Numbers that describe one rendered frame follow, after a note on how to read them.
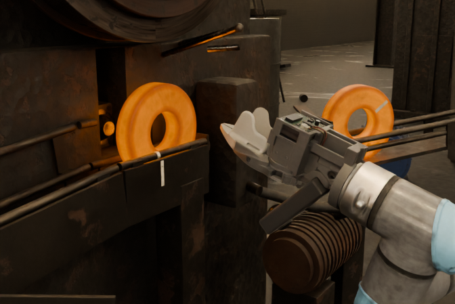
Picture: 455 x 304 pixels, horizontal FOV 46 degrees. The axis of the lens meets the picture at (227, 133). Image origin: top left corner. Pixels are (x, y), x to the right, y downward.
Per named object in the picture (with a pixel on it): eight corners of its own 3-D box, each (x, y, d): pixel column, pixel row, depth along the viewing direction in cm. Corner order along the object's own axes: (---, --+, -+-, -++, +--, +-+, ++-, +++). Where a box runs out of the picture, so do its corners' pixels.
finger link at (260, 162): (249, 135, 76) (299, 163, 72) (246, 146, 77) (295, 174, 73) (230, 142, 73) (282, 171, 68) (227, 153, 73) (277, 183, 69)
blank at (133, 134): (117, 79, 80) (132, 80, 78) (186, 82, 92) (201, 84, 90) (111, 181, 81) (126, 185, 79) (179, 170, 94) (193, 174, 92)
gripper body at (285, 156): (299, 107, 75) (376, 144, 69) (281, 160, 78) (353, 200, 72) (270, 116, 69) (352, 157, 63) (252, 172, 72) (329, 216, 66)
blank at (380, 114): (344, 172, 111) (353, 177, 108) (305, 118, 105) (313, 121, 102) (397, 123, 113) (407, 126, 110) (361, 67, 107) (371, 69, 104)
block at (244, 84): (192, 200, 105) (190, 78, 100) (217, 189, 111) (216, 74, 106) (236, 211, 99) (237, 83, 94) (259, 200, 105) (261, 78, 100)
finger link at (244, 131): (229, 96, 77) (282, 122, 72) (220, 133, 79) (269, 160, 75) (217, 99, 74) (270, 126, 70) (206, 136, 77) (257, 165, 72)
